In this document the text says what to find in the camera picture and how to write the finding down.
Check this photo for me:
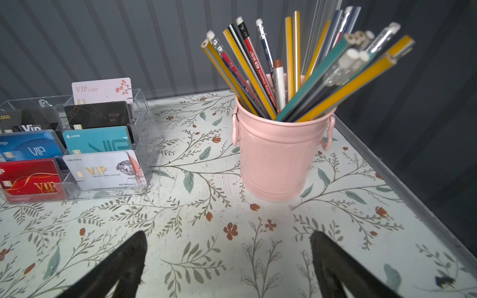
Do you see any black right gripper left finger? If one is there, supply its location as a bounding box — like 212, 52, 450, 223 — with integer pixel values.
59, 231, 148, 298

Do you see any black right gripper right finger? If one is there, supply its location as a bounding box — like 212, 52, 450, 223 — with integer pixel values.
310, 231, 399, 298

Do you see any white diamond VIP card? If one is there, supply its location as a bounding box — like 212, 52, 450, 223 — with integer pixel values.
63, 150, 147, 191

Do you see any teal VIP card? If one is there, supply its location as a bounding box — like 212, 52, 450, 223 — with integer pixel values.
63, 126, 132, 155

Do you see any red VIP card in stand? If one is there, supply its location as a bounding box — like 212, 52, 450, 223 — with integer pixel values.
1, 158, 62, 196

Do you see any clear acrylic card display stand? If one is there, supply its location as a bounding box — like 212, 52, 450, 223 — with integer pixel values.
1, 89, 156, 204

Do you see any blue VIP card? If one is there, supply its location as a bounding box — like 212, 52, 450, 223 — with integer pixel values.
1, 129, 65, 162

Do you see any black card with gold lines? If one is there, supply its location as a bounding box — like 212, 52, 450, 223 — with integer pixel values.
64, 101, 130, 130

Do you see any pink VIP card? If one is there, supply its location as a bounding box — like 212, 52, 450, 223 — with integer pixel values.
72, 78, 134, 105

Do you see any black VIP logo card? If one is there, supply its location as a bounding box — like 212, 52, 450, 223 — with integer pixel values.
1, 108, 60, 134

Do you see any pink metal pencil bucket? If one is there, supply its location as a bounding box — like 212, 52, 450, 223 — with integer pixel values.
232, 101, 335, 202

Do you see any green pencil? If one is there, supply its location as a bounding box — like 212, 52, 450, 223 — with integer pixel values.
275, 34, 357, 122

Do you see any white pen brown cap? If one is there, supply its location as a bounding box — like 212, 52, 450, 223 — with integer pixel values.
273, 60, 286, 112

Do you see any red pencil with eraser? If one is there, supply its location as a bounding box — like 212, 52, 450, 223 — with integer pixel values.
236, 16, 277, 115

